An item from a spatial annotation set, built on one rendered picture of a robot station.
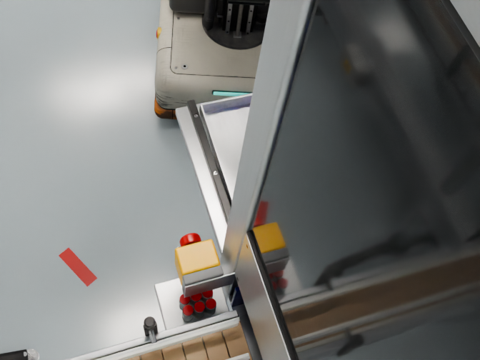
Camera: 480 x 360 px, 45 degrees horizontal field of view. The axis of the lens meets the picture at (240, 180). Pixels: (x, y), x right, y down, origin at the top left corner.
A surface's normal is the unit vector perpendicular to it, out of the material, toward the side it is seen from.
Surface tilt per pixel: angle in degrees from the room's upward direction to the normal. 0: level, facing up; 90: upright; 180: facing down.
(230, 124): 0
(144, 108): 0
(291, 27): 90
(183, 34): 0
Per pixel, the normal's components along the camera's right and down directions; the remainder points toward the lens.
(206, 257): 0.10, -0.47
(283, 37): -0.95, 0.23
